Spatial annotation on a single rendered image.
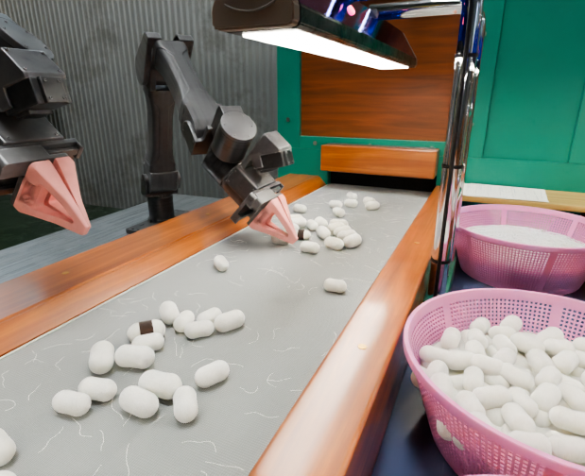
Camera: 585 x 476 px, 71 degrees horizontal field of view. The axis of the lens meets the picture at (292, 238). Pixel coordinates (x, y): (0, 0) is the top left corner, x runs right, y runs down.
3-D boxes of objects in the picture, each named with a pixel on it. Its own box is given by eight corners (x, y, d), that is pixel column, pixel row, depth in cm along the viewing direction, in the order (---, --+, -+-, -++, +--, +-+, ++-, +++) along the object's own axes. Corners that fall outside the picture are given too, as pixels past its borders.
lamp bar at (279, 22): (210, 30, 37) (204, -66, 34) (379, 69, 90) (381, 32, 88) (292, 24, 33) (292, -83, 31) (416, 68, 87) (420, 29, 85)
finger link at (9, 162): (116, 204, 44) (60, 143, 45) (55, 222, 38) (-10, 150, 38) (94, 244, 47) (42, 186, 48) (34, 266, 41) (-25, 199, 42)
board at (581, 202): (438, 198, 93) (439, 194, 93) (445, 186, 106) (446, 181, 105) (617, 215, 80) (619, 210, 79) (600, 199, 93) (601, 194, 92)
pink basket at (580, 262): (516, 316, 61) (528, 257, 58) (414, 254, 85) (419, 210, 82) (644, 292, 69) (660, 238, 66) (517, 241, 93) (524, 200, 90)
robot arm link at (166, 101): (177, 195, 104) (181, 59, 85) (150, 198, 100) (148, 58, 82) (168, 182, 108) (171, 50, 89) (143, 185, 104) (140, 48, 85)
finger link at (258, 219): (318, 221, 72) (282, 182, 72) (301, 232, 65) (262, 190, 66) (295, 245, 75) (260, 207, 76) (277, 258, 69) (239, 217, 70)
